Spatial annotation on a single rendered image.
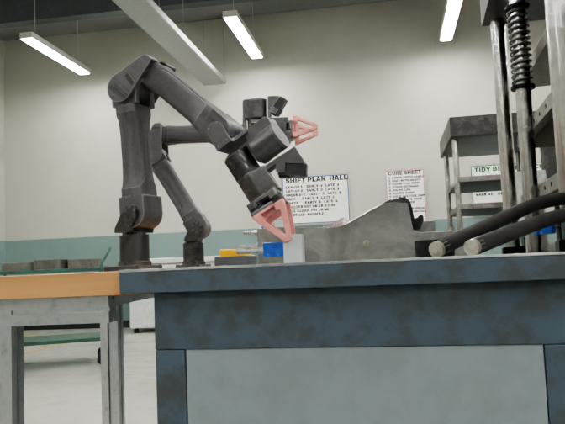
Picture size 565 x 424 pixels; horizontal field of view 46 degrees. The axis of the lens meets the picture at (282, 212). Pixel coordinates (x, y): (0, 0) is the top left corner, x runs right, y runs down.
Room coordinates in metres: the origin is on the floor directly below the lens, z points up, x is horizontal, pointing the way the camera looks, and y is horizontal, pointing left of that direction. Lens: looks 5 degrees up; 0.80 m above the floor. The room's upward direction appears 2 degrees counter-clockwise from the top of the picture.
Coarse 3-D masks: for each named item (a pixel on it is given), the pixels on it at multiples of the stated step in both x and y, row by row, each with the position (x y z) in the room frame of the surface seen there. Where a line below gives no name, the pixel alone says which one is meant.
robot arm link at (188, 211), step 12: (168, 156) 2.02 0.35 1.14; (156, 168) 1.97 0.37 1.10; (168, 168) 1.97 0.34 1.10; (168, 180) 1.97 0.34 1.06; (180, 180) 1.99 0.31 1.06; (168, 192) 1.97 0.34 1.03; (180, 192) 1.97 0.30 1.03; (180, 204) 1.97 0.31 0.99; (192, 204) 1.97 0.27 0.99; (180, 216) 1.97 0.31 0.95; (192, 216) 1.96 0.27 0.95; (204, 216) 2.00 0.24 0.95; (204, 228) 1.96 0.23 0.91
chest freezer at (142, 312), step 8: (208, 256) 8.26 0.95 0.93; (216, 256) 8.23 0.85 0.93; (152, 264) 8.39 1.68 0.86; (168, 264) 8.34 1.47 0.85; (176, 264) 8.33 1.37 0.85; (136, 304) 8.41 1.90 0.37; (144, 304) 8.40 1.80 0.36; (152, 304) 8.38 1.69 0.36; (136, 312) 8.41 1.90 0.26; (144, 312) 8.40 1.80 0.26; (152, 312) 8.38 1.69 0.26; (136, 320) 8.41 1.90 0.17; (144, 320) 8.40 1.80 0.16; (152, 320) 8.38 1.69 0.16; (136, 328) 8.45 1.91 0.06
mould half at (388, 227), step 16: (384, 208) 1.57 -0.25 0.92; (400, 208) 1.57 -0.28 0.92; (352, 224) 1.59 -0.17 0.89; (368, 224) 1.58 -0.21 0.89; (384, 224) 1.57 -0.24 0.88; (400, 224) 1.57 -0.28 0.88; (272, 240) 1.63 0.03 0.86; (304, 240) 1.61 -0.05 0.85; (320, 240) 1.61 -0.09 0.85; (336, 240) 1.60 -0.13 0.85; (352, 240) 1.59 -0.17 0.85; (368, 240) 1.58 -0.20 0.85; (384, 240) 1.57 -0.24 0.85; (400, 240) 1.57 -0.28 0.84; (416, 240) 1.56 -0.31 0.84; (320, 256) 1.61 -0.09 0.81; (336, 256) 1.60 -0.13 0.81; (352, 256) 1.59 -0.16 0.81; (368, 256) 1.58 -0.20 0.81; (384, 256) 1.58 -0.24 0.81; (400, 256) 1.57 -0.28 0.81
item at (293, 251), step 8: (296, 240) 1.25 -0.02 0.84; (240, 248) 1.28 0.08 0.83; (248, 248) 1.28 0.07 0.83; (256, 248) 1.28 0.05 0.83; (264, 248) 1.26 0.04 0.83; (272, 248) 1.26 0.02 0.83; (280, 248) 1.25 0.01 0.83; (288, 248) 1.25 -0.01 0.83; (296, 248) 1.25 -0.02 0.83; (264, 256) 1.26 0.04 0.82; (272, 256) 1.26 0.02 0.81; (280, 256) 1.25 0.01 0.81; (288, 256) 1.25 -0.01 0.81; (296, 256) 1.25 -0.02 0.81; (304, 256) 1.29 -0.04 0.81
